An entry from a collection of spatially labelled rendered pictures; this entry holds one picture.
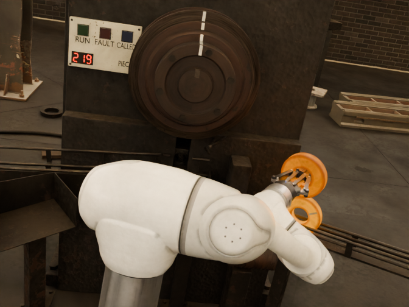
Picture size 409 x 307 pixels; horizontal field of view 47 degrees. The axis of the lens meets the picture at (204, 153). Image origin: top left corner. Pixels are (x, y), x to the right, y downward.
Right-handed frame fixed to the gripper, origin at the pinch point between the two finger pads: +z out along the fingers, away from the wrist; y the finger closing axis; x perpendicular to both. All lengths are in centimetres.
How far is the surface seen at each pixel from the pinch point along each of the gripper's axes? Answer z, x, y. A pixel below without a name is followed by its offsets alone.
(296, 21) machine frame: 33, 40, -26
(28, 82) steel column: 147, -96, -323
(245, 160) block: 15.4, -13.2, -28.3
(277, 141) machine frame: 28.0, -6.6, -21.5
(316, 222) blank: 8.0, -21.7, 6.8
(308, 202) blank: 8.3, -15.5, 2.1
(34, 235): -55, -30, -67
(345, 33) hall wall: 653, -79, -167
